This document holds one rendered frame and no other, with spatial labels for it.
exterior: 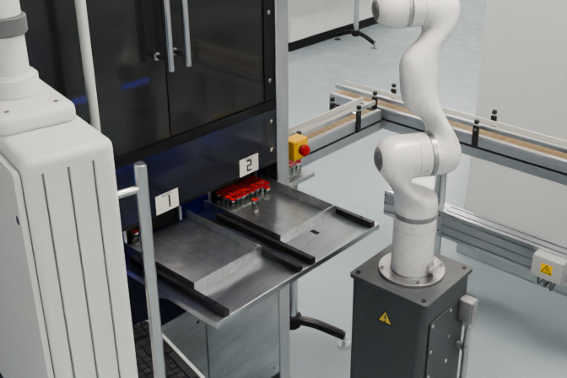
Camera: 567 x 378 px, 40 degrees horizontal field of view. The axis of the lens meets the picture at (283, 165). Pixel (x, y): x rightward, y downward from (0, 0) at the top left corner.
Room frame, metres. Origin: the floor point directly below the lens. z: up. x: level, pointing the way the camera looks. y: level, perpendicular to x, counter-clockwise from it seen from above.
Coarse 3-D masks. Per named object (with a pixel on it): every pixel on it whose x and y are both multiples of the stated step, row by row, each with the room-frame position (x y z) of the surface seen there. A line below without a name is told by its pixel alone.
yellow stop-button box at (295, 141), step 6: (294, 132) 2.51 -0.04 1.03; (294, 138) 2.46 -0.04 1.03; (300, 138) 2.45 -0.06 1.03; (306, 138) 2.47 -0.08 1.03; (294, 144) 2.42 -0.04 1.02; (300, 144) 2.44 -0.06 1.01; (306, 144) 2.47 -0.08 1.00; (294, 150) 2.42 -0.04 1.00; (294, 156) 2.42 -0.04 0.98; (300, 156) 2.44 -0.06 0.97
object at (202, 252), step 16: (176, 224) 2.12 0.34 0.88; (192, 224) 2.12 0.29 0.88; (208, 224) 2.09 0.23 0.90; (160, 240) 2.02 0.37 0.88; (176, 240) 2.02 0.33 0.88; (192, 240) 2.02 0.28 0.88; (208, 240) 2.02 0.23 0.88; (224, 240) 2.02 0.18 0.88; (240, 240) 1.99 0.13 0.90; (160, 256) 1.93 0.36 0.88; (176, 256) 1.93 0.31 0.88; (192, 256) 1.93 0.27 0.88; (208, 256) 1.93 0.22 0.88; (224, 256) 1.93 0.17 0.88; (240, 256) 1.88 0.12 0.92; (256, 256) 1.92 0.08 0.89; (176, 272) 1.80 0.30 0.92; (192, 272) 1.85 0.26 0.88; (208, 272) 1.85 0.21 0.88; (224, 272) 1.83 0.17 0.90
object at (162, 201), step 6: (168, 192) 2.02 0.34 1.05; (174, 192) 2.04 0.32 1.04; (156, 198) 1.99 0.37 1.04; (162, 198) 2.01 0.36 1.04; (168, 198) 2.02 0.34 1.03; (174, 198) 2.04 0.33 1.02; (156, 204) 1.99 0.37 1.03; (162, 204) 2.00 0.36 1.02; (168, 204) 2.02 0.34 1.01; (174, 204) 2.04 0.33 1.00; (156, 210) 1.99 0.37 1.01; (162, 210) 2.00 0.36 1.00
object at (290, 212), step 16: (272, 192) 2.34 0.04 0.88; (288, 192) 2.32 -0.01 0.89; (304, 192) 2.27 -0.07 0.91; (208, 208) 2.21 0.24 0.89; (224, 208) 2.16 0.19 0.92; (272, 208) 2.22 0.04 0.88; (288, 208) 2.22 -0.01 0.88; (304, 208) 2.22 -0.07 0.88; (320, 208) 2.22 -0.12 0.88; (256, 224) 2.06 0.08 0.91; (272, 224) 2.12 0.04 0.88; (288, 224) 2.12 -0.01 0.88; (304, 224) 2.07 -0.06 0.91; (288, 240) 2.02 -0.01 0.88
